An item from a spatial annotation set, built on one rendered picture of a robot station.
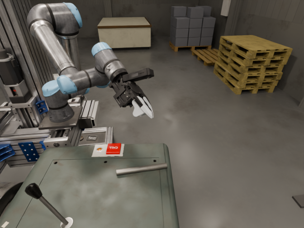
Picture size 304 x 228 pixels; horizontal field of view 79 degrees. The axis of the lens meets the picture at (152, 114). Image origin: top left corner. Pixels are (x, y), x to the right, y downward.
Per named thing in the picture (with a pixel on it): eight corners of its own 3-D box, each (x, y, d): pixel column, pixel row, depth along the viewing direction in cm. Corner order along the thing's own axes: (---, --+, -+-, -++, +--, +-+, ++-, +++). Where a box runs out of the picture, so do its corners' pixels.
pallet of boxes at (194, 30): (201, 44, 748) (207, 5, 673) (210, 49, 673) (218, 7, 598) (168, 45, 732) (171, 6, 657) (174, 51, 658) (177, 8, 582)
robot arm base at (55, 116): (53, 110, 127) (49, 97, 122) (76, 108, 129) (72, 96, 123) (45, 123, 115) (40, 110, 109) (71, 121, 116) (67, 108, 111)
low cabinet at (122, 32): (145, 36, 858) (145, 16, 812) (151, 49, 678) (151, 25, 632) (105, 38, 838) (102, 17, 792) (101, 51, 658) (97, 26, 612)
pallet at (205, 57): (236, 65, 537) (237, 61, 530) (204, 67, 527) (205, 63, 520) (216, 52, 651) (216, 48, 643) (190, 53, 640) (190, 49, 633)
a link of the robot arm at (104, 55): (106, 54, 80) (109, 38, 73) (119, 73, 78) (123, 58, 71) (89, 58, 76) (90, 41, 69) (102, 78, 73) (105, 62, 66)
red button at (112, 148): (121, 145, 86) (121, 142, 85) (120, 155, 81) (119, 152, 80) (108, 146, 86) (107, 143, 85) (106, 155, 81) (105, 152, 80)
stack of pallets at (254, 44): (276, 93, 396) (295, 48, 344) (237, 95, 387) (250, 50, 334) (244, 70, 503) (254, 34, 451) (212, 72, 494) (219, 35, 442)
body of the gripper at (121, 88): (132, 108, 73) (116, 85, 76) (147, 94, 70) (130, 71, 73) (121, 109, 66) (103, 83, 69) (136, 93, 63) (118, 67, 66)
